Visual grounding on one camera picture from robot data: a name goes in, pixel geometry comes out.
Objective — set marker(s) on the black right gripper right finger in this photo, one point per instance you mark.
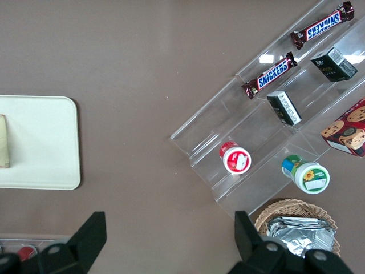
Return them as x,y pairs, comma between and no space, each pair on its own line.
251,245

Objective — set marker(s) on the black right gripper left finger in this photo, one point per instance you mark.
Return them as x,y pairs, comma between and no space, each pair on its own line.
82,242

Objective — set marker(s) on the triangular sandwich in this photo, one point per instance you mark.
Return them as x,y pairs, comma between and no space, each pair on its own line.
3,142

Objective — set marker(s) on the light tan wicker basket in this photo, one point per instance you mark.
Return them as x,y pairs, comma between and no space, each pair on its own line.
285,207

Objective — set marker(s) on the cream rectangular tray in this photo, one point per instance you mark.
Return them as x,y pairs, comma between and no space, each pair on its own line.
42,142

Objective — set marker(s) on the clear acrylic bottle rack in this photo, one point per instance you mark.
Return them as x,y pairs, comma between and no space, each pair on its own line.
42,238

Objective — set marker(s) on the stacked foil containers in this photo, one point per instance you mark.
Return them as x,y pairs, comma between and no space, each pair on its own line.
299,234

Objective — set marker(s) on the red cola bottle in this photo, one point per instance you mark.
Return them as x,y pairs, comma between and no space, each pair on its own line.
26,252

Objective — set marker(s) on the red lidded snack cup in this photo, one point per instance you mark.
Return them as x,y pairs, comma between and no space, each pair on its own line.
236,160

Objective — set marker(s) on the green lidded snack cup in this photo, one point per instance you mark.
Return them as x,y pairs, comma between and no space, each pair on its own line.
309,177

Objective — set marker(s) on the clear acrylic stepped shelf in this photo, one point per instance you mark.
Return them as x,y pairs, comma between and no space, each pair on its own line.
256,128

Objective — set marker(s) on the small dark green box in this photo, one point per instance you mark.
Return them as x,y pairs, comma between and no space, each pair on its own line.
333,64
285,109

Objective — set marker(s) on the red chocolate cookie box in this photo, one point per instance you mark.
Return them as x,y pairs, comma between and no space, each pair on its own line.
346,128

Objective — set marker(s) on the brown Snickers bar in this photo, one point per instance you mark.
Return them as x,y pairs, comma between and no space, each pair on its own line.
271,75
322,27

